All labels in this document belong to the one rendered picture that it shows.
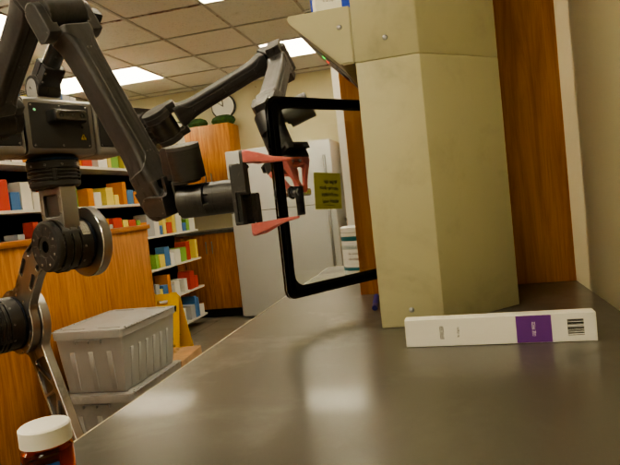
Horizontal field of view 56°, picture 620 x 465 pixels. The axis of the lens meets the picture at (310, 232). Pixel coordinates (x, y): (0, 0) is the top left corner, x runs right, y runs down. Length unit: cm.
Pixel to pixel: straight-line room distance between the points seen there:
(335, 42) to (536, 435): 73
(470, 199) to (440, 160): 10
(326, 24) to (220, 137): 569
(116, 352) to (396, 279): 225
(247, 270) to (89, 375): 334
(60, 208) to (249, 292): 476
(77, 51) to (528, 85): 94
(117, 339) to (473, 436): 261
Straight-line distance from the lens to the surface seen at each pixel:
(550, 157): 142
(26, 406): 329
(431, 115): 105
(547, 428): 63
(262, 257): 624
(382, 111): 104
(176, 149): 99
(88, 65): 112
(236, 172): 96
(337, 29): 108
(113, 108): 109
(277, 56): 167
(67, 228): 170
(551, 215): 142
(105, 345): 314
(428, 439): 61
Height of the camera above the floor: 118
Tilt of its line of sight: 3 degrees down
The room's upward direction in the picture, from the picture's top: 6 degrees counter-clockwise
